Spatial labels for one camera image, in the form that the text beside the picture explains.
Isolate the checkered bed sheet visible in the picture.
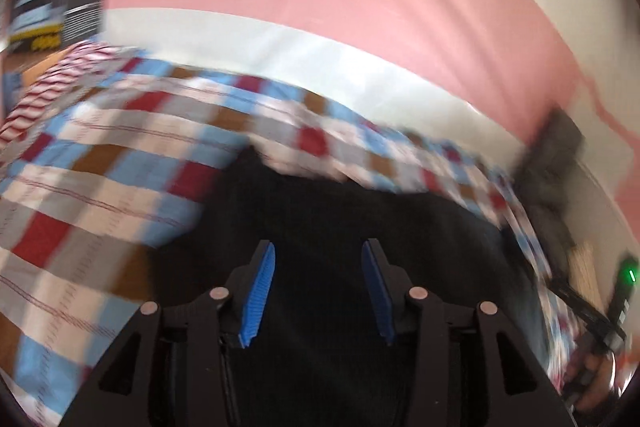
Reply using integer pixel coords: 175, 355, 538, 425
0, 42, 593, 423

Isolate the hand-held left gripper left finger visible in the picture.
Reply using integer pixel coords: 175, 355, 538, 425
62, 239, 277, 427

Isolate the black jacket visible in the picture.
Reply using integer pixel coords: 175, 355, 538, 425
147, 147, 551, 427

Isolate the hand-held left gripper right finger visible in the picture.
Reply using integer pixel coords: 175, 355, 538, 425
361, 238, 576, 427

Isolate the red white striped cloth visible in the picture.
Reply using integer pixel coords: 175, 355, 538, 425
0, 42, 147, 148

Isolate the blue box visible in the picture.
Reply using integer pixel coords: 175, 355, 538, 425
2, 72, 24, 108

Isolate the person's right hand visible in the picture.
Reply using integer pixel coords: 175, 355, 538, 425
565, 349, 621, 414

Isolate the grey quilted cushion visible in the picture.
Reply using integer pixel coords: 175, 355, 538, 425
515, 107, 587, 258

